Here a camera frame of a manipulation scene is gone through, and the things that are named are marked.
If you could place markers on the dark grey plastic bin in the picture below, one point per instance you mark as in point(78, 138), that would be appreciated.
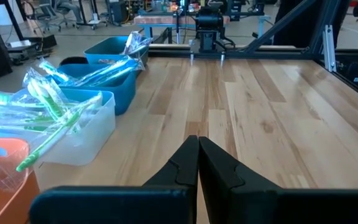
point(104, 48)

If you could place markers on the black table clamp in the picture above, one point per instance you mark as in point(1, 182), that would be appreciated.
point(73, 60)

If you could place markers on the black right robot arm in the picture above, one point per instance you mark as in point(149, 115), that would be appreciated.
point(209, 28)

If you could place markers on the silver bracket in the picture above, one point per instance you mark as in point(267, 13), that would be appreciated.
point(328, 46)

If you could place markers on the teal blue plastic bin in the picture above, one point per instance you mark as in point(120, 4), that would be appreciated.
point(123, 93)

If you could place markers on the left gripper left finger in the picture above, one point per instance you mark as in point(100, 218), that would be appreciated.
point(120, 205)

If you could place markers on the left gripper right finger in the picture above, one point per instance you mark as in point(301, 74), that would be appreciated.
point(291, 205)

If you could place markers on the orange plastic bin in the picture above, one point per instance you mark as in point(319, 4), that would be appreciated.
point(8, 205)

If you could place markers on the clear plastic bin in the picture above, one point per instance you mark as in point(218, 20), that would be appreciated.
point(89, 140)

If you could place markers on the wooden workbench with clutter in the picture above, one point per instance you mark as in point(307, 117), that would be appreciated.
point(163, 20)

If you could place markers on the blue toothbrush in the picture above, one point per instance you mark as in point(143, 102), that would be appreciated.
point(110, 69)
point(53, 71)
point(120, 77)

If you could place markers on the black office chair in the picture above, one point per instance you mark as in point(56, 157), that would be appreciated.
point(68, 12)
point(42, 15)

